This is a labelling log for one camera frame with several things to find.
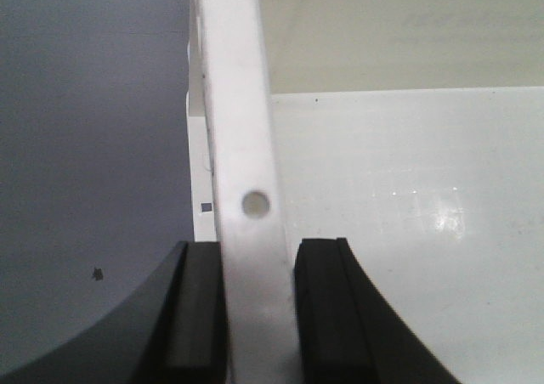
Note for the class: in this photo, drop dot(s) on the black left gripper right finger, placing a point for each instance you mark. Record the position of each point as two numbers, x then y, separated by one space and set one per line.
348 332

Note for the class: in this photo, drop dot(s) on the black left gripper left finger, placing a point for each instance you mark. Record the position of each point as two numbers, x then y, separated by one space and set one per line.
172 329

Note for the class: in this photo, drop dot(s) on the white plastic tote crate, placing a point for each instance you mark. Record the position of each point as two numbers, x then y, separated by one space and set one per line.
412 128

